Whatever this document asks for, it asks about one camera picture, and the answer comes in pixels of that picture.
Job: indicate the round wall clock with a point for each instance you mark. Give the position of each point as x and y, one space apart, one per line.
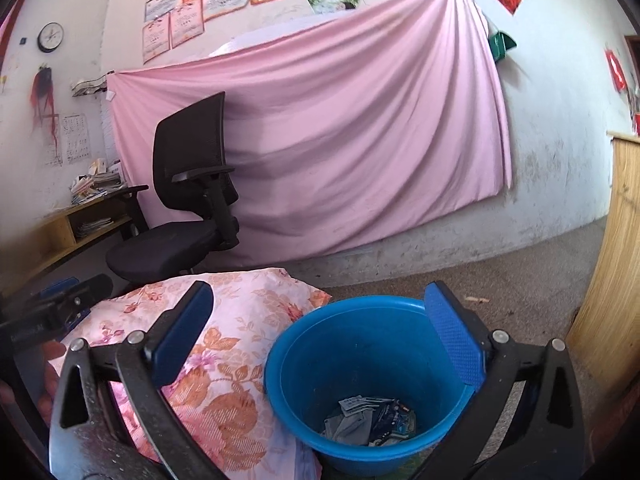
50 37

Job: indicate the trash in bucket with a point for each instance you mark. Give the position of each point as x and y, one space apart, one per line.
370 421

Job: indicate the floral pink blanket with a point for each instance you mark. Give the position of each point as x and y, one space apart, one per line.
219 394

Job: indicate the blue plastic bucket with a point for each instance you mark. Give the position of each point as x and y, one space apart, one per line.
383 346

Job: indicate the pink hanging cloth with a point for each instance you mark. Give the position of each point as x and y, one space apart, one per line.
340 135

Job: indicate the black office chair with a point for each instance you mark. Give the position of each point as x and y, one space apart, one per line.
190 174

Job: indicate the stack of books papers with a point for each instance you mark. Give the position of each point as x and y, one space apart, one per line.
100 180

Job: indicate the blue cardboard box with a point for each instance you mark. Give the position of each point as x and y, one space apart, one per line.
66 299

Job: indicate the red hanging bag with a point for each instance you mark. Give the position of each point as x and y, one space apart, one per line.
617 73

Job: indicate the person's left hand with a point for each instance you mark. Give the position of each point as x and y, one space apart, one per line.
51 350

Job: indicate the green wall holder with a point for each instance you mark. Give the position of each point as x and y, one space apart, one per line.
499 44

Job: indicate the wall rack with items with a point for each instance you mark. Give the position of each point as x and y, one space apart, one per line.
88 87

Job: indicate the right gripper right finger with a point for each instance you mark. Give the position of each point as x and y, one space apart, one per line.
524 419

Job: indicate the wooden desk shelf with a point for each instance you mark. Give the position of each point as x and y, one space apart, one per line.
67 233

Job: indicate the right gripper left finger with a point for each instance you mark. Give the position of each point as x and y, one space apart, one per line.
88 436

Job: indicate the wooden cabinet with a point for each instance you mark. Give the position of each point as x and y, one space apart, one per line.
605 334

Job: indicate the wall calendar sheets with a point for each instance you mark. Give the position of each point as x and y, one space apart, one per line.
70 142

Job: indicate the red black wall ornament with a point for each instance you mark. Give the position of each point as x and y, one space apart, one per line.
42 101

